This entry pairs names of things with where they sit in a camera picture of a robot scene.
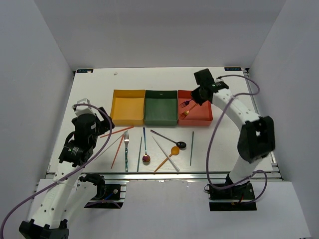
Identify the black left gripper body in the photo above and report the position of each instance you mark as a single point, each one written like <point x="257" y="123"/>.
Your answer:
<point x="101" y="127"/>

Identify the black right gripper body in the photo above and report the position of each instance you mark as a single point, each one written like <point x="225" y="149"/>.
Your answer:
<point x="196" y="95"/>

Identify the purple fork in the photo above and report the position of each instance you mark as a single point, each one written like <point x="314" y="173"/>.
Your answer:
<point x="185" y="103"/>

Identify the gold fork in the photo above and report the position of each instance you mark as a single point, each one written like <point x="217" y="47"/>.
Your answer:
<point x="186" y="113"/>

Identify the orange chopstick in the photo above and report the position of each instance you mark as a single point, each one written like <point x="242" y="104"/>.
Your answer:
<point x="116" y="154"/>
<point x="118" y="131"/>

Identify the teal chopstick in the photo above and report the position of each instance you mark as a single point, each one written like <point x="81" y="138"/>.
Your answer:
<point x="139" y="156"/>
<point x="191" y="151"/>

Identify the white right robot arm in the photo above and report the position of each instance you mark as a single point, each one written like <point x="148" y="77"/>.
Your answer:
<point x="257" y="137"/>

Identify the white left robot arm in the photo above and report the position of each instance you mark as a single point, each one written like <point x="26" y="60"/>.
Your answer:
<point x="70" y="191"/>

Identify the red container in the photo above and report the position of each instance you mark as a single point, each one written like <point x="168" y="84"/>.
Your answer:
<point x="198" y="116"/>

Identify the green container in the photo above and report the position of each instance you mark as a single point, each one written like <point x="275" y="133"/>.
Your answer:
<point x="161" y="108"/>

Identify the yellow container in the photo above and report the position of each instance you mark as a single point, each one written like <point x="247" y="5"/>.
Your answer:
<point x="128" y="107"/>

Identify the black spoon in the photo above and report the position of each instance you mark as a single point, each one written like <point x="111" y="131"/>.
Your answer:
<point x="180" y="144"/>

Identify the orange plastic spoon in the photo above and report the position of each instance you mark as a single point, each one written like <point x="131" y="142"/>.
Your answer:
<point x="174" y="151"/>

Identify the iridescent rainbow spoon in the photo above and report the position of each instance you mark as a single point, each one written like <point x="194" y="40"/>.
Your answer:
<point x="146" y="158"/>

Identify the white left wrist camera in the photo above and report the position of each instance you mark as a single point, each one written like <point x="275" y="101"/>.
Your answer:
<point x="85" y="109"/>

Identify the aluminium table front rail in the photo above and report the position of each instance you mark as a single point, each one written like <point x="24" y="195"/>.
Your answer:
<point x="168" y="176"/>

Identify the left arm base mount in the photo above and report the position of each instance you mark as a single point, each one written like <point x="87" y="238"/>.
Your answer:
<point x="108" y="195"/>

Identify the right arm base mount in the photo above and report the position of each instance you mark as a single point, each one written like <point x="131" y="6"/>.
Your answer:
<point x="236" y="198"/>

